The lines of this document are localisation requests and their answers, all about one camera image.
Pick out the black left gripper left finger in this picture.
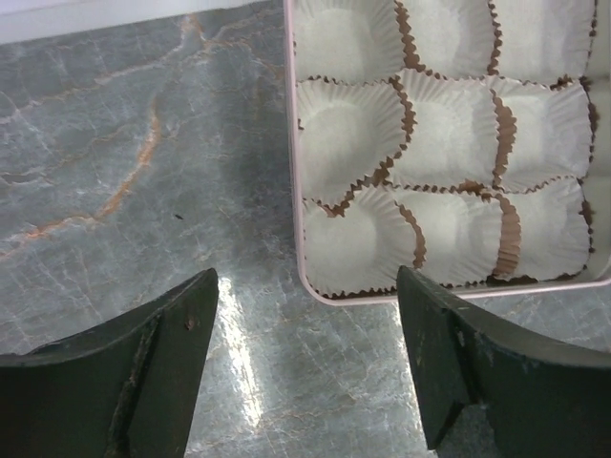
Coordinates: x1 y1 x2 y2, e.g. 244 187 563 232
1 269 219 457

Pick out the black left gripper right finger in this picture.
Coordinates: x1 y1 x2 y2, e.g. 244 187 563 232
396 266 610 457

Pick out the pink square chocolate tin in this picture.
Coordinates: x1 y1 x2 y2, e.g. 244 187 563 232
284 1 610 305

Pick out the white paper cup liner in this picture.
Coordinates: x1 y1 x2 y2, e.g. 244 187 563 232
293 0 404 83
394 190 503 286
492 0 596 85
501 178 590 281
487 76 593 193
396 1 496 79
297 79 406 206
389 69 499 188
303 187 425 296

